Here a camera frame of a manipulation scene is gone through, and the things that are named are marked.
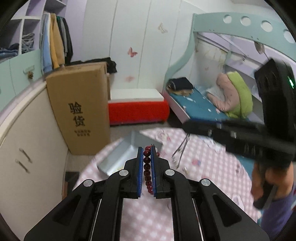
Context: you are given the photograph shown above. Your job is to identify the pearl earring gold charm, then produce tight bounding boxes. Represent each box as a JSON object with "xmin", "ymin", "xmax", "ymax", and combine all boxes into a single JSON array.
[{"xmin": 171, "ymin": 133, "xmax": 190, "ymax": 169}]

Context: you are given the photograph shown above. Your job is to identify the red bead bracelet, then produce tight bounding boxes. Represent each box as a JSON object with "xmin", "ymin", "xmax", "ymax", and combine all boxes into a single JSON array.
[{"xmin": 143, "ymin": 145, "xmax": 161, "ymax": 195}]

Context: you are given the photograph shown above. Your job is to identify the right hand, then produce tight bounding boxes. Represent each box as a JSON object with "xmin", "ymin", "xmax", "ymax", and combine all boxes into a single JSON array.
[{"xmin": 251, "ymin": 162, "xmax": 294, "ymax": 210}]

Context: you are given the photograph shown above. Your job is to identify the pink checkered tablecloth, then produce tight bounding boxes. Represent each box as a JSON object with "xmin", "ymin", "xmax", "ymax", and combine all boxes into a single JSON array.
[{"xmin": 71, "ymin": 126, "xmax": 262, "ymax": 241}]

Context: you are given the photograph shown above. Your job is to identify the blue bed mattress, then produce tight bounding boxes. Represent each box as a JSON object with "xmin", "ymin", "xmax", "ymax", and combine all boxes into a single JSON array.
[{"xmin": 171, "ymin": 86, "xmax": 265, "ymax": 181}]

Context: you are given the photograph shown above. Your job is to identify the folded dark clothes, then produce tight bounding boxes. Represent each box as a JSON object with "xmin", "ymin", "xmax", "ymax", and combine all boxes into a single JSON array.
[{"xmin": 166, "ymin": 77, "xmax": 194, "ymax": 96}]

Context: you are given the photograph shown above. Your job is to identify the dark metal tin box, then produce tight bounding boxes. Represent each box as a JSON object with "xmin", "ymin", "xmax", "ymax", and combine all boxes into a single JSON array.
[{"xmin": 97, "ymin": 131, "xmax": 163, "ymax": 176}]

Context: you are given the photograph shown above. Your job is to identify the beige low cabinet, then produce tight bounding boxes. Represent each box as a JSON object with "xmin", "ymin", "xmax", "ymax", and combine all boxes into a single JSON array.
[{"xmin": 1, "ymin": 85, "xmax": 68, "ymax": 240}]

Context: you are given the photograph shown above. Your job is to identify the red storage ottoman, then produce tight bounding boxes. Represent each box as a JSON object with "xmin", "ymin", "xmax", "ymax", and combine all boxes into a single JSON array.
[{"xmin": 108, "ymin": 100, "xmax": 170, "ymax": 126}]

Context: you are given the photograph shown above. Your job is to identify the white ottoman top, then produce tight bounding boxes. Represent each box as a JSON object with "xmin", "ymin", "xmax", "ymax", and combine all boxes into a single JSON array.
[{"xmin": 108, "ymin": 88, "xmax": 164, "ymax": 103}]

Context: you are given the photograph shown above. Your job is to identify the large cardboard box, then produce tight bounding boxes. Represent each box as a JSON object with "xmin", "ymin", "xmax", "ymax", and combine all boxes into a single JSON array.
[{"xmin": 46, "ymin": 63, "xmax": 110, "ymax": 155}]

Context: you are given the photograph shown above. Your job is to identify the white wardrobe doors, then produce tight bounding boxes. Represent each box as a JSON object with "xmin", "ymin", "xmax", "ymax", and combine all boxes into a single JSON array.
[{"xmin": 81, "ymin": 1, "xmax": 198, "ymax": 90}]

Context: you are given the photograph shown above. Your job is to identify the black clothes on box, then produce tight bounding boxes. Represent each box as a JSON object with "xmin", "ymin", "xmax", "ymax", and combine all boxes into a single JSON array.
[{"xmin": 66, "ymin": 57, "xmax": 117, "ymax": 74}]

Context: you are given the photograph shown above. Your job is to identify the teal drawer cabinet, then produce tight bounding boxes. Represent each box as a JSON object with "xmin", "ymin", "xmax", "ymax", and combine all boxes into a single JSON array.
[{"xmin": 1, "ymin": 50, "xmax": 42, "ymax": 110}]

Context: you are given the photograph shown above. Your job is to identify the hanging clothes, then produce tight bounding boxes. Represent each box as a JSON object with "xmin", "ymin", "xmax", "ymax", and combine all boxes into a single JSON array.
[{"xmin": 40, "ymin": 12, "xmax": 73, "ymax": 74}]

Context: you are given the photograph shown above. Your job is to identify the purple cubby shelf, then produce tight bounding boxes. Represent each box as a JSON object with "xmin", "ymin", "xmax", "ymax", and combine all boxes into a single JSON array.
[{"xmin": 1, "ymin": 0, "xmax": 68, "ymax": 55}]

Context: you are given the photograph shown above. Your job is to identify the teal bunk bed frame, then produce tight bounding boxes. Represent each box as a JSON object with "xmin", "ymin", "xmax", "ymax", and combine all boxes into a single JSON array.
[{"xmin": 163, "ymin": 12, "xmax": 295, "ymax": 123}]

